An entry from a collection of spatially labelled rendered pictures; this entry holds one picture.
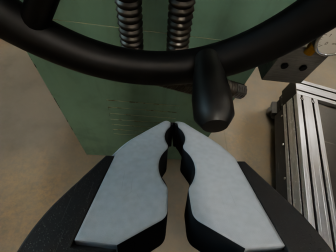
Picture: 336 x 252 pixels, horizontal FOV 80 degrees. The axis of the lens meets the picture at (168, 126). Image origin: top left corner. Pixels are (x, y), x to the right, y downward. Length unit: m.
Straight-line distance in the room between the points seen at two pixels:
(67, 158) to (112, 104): 0.43
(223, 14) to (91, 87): 0.31
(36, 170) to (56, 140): 0.13
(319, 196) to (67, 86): 0.77
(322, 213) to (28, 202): 0.95
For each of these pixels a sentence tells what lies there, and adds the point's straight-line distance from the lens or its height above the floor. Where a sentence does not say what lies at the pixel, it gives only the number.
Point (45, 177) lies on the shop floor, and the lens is 0.90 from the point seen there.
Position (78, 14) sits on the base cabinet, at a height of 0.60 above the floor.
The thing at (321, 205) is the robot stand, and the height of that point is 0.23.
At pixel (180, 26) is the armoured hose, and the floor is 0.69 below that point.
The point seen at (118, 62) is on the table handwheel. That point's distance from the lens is 0.16.
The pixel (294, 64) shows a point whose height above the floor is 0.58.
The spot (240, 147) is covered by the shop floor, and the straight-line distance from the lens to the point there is 0.99.
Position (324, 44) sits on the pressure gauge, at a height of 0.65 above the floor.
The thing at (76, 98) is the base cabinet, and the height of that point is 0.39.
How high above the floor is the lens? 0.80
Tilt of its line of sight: 59 degrees down
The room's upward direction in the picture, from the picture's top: 15 degrees clockwise
